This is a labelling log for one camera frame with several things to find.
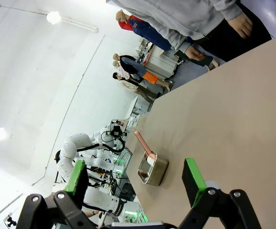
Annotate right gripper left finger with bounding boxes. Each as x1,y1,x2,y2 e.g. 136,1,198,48
15,159,98,229

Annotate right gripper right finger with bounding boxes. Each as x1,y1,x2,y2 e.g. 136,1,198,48
178,157,263,229

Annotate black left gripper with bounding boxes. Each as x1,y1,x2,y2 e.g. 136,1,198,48
108,125,127,142

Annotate pink lint roller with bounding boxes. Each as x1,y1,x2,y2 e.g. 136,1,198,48
134,130,158,166

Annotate person's left forearm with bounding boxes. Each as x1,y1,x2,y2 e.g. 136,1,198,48
211,0,243,21

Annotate person's right forearm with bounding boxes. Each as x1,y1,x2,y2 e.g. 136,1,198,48
149,14,191,51

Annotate person's right hand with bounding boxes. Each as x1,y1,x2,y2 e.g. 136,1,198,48
185,44,207,62

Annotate person's left hand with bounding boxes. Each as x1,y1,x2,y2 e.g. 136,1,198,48
227,13,253,40

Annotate stainless steel container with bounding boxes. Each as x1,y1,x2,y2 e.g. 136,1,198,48
137,154,170,187

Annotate person in beige clothes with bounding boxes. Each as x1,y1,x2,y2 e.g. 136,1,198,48
112,72,164,104

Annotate mannequin with orange shorts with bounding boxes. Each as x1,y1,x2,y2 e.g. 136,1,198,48
112,53,172,93

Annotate white workbench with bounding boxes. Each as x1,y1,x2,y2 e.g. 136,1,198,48
135,39,185,81

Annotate mannequin red shirt denim apron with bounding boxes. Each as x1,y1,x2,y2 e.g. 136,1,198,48
115,9,219,72

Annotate person in grey hoodie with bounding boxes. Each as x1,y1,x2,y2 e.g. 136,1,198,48
109,0,272,63

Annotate dark wire rack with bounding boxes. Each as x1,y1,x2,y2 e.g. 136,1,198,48
115,147,133,183

